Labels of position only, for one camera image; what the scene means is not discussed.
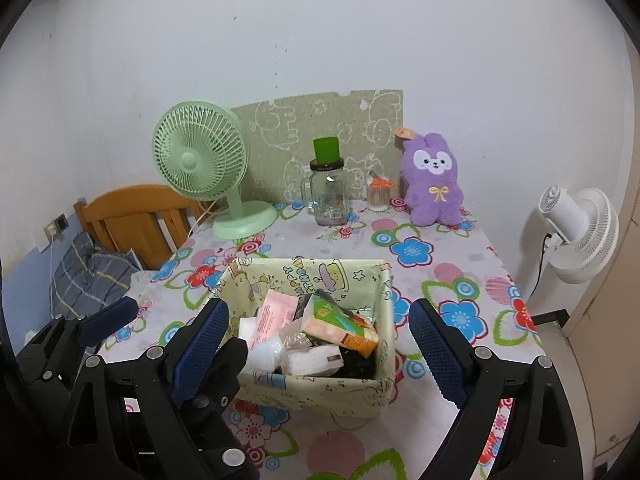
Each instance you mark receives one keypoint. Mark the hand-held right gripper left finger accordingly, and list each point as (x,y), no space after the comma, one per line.
(200,350)

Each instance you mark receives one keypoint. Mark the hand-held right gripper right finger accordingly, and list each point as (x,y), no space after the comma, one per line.
(440,360)

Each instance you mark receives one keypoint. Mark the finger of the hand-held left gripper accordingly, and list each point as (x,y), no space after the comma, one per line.
(107,322)
(210,440)

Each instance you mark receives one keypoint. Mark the clear bag of white pads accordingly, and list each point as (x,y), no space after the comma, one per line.
(265,350)

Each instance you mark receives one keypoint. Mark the pink tissue packet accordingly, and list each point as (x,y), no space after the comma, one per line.
(275,312)

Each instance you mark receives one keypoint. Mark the black fuzzy cloth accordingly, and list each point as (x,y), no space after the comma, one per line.
(355,365)

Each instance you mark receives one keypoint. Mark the crinkled clear plastic bag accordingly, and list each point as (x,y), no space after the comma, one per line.
(295,337)

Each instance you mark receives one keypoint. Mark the yellow printed fabric storage box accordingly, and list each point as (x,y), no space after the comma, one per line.
(310,395)

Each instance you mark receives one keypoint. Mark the yellow cartoon tissue packet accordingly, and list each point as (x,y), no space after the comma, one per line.
(335,327)

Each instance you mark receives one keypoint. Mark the white plastic packet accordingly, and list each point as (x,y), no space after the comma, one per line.
(312,360)

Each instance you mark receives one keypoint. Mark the grey plaid pillow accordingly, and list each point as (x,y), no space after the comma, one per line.
(85,275)

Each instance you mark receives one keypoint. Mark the floral tablecloth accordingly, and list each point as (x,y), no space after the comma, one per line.
(450,280)

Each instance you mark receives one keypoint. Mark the wooden headboard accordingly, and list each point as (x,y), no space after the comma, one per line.
(125,210)

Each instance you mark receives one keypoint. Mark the purple plush bunny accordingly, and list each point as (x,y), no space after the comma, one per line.
(432,190)

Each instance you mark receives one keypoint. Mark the cotton swab jar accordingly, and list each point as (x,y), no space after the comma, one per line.
(378,199)

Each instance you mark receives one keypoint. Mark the green desk fan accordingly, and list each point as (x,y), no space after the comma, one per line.
(190,160)

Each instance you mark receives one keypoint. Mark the glass mug jar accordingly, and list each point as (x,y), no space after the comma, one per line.
(330,200)

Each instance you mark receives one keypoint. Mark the white standing fan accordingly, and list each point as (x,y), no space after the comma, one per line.
(590,235)

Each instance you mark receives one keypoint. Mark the brown paper tag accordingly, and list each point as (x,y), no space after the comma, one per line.
(403,133)

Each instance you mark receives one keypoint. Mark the green plastic cup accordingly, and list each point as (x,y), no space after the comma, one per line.
(326,149)

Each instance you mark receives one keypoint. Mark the green printed board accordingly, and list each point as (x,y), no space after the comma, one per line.
(320,115)

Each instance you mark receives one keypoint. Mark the wall outlet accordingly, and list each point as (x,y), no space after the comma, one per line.
(56,225)

